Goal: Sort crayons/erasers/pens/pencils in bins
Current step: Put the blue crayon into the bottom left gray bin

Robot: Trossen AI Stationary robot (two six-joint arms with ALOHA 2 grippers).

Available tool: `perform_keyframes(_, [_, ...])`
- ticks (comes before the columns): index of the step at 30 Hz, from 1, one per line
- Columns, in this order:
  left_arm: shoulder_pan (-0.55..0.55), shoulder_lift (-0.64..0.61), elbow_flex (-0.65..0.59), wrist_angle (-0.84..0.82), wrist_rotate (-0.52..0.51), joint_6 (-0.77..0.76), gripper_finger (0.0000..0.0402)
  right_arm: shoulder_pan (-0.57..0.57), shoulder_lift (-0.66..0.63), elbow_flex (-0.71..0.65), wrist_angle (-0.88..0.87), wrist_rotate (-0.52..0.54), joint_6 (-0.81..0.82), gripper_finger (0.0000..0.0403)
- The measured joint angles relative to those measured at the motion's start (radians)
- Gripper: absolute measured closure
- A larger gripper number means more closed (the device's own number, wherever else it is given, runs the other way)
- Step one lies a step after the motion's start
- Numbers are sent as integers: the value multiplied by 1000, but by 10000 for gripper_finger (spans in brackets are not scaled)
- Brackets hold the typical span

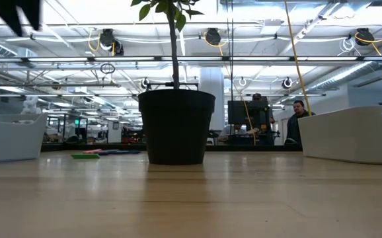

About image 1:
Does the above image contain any black hanging cable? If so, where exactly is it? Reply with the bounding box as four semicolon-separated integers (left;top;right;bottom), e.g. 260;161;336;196
226;0;235;102

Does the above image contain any grey plastic bin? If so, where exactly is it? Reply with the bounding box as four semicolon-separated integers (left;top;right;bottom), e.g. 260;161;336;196
0;112;49;163
297;105;382;165

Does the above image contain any yellow hanging cable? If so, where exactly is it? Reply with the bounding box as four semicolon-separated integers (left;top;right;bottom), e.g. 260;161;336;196
283;0;313;116

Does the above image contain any white cabinet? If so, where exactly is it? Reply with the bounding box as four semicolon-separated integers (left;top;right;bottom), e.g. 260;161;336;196
107;119;122;143

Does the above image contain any white building column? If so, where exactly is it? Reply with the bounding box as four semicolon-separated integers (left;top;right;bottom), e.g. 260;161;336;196
199;65;225;132

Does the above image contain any green plant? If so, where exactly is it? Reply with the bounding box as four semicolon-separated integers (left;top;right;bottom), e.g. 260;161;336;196
130;0;217;165

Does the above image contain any black monitor workstation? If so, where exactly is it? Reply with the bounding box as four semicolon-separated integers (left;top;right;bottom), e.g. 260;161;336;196
227;100;280;145

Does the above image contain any green eraser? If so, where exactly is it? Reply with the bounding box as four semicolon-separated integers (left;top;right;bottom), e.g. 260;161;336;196
71;153;101;160

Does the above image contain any person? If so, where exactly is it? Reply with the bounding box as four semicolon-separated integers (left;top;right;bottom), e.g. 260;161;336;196
252;93;275;125
286;100;317;146
217;124;248;144

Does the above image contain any black plant pot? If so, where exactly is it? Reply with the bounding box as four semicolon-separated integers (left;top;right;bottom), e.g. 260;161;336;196
145;81;200;115

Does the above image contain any ceiling light rail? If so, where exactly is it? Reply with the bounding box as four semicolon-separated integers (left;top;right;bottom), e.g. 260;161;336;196
0;54;382;66

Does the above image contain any black ceiling cable reel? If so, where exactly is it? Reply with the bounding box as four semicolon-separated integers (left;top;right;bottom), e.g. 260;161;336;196
205;28;222;46
98;28;125;56
355;26;375;46

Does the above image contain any white figure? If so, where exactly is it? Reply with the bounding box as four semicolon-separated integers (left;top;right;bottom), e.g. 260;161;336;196
19;95;43;116

